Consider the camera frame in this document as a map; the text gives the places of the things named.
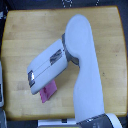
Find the pink cloth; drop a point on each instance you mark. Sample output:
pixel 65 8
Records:
pixel 48 91

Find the grey device at left edge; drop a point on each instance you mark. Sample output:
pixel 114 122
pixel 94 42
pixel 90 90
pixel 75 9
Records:
pixel 1 87

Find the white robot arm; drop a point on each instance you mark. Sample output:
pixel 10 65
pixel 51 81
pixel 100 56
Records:
pixel 76 45

